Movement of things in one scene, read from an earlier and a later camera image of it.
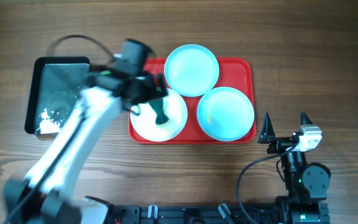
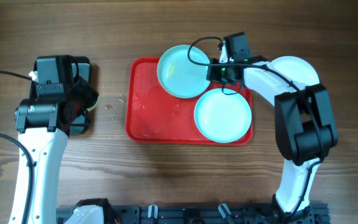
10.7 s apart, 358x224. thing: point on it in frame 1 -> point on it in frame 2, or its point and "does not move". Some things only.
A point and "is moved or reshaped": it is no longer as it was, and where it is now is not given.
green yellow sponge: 158,106 is moved or reshaped
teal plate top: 191,70 is moved or reshaped
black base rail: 280,213 does not move
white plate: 174,107 -> 296,70
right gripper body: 279,145 -> 219,73
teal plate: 225,114 does not move
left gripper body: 153,90 -> 88,93
